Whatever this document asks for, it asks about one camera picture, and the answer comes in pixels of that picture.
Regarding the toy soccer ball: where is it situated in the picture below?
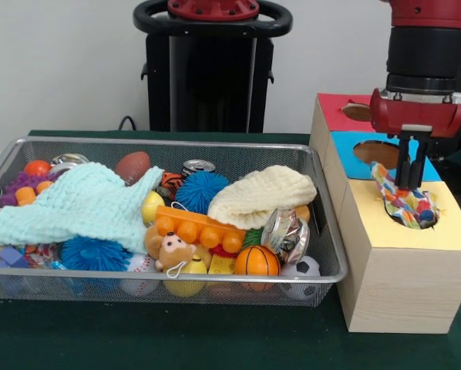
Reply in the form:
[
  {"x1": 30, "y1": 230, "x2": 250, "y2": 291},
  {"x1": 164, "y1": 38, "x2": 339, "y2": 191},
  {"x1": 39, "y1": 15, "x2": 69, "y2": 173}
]
[{"x1": 281, "y1": 256, "x2": 322, "y2": 301}]

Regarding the wooden box with three holes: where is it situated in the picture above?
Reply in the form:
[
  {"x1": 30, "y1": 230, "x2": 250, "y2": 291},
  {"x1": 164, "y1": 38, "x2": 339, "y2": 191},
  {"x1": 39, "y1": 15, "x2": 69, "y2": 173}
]
[{"x1": 309, "y1": 92, "x2": 461, "y2": 335}]

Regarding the orange toy building brick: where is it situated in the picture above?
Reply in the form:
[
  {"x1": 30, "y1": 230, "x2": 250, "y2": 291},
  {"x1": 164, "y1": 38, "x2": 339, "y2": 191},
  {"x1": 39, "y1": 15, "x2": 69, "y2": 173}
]
[{"x1": 154, "y1": 205, "x2": 247, "y2": 254}]

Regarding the small blue spiky ball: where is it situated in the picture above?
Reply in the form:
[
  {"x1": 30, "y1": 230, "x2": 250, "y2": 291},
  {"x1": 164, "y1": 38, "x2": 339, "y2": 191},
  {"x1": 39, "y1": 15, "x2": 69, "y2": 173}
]
[{"x1": 175, "y1": 171, "x2": 231, "y2": 215}]

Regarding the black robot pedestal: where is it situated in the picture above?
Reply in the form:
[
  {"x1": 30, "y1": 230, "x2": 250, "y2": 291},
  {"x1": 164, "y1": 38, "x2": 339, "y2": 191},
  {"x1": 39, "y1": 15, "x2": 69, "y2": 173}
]
[{"x1": 133, "y1": 0, "x2": 293, "y2": 134}]

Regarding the dark green table cloth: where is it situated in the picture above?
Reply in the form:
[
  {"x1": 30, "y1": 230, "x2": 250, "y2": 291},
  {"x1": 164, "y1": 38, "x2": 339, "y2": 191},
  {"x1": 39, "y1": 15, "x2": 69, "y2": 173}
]
[{"x1": 0, "y1": 129, "x2": 461, "y2": 370}]

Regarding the black cable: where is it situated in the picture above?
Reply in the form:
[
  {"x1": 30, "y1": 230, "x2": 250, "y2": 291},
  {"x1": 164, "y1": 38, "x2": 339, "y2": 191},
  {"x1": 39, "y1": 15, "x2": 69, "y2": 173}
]
[{"x1": 117, "y1": 114, "x2": 139, "y2": 132}]

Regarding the light blue knitted cloth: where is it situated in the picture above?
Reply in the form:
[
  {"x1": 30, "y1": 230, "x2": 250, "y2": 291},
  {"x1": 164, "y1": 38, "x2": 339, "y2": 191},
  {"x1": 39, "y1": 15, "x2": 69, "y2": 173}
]
[{"x1": 0, "y1": 161, "x2": 165, "y2": 255}]

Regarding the crushed silver foil can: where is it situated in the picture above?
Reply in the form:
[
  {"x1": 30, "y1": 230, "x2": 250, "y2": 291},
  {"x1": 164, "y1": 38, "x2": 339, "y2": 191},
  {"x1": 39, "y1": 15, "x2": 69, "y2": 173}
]
[{"x1": 261, "y1": 207, "x2": 311, "y2": 266}]

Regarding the brown plush monkey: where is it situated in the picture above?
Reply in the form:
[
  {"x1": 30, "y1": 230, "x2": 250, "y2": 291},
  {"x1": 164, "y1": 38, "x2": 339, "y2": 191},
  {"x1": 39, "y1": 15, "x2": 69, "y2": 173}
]
[{"x1": 144, "y1": 225, "x2": 198, "y2": 278}]

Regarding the large blue spiky ball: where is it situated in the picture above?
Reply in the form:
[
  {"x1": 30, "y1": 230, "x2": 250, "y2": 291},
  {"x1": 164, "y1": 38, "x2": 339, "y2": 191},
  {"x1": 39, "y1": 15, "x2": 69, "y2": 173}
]
[{"x1": 60, "y1": 235, "x2": 133, "y2": 273}]

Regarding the orange toy basketball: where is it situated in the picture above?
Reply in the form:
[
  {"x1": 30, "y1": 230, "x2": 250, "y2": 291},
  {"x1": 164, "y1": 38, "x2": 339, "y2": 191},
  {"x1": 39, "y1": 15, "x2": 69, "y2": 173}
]
[{"x1": 234, "y1": 245, "x2": 281, "y2": 277}]

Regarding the brown toy football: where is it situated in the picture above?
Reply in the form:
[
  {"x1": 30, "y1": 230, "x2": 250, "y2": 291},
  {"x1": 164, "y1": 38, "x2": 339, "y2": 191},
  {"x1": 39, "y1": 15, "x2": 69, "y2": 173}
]
[{"x1": 113, "y1": 151, "x2": 151, "y2": 186}]

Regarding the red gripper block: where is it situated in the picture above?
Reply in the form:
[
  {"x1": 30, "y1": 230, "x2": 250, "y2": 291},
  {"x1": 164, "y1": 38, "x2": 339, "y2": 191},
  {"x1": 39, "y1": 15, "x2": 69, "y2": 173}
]
[{"x1": 369, "y1": 87, "x2": 461, "y2": 190}]

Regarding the shallow metal mesh bin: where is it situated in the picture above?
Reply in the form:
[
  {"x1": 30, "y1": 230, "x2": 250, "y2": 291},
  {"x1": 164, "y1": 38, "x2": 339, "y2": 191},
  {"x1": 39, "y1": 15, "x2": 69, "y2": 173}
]
[{"x1": 0, "y1": 135, "x2": 349, "y2": 308}]

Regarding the cream knitted cloth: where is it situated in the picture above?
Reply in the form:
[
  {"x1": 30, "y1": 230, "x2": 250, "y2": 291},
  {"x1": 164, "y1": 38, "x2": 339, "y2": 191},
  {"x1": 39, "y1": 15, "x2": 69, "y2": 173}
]
[{"x1": 207, "y1": 164, "x2": 318, "y2": 230}]

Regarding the colourful confetti paper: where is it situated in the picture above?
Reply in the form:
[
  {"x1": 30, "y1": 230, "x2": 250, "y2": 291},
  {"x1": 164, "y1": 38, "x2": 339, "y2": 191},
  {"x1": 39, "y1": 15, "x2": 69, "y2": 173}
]
[{"x1": 370, "y1": 160, "x2": 440, "y2": 230}]

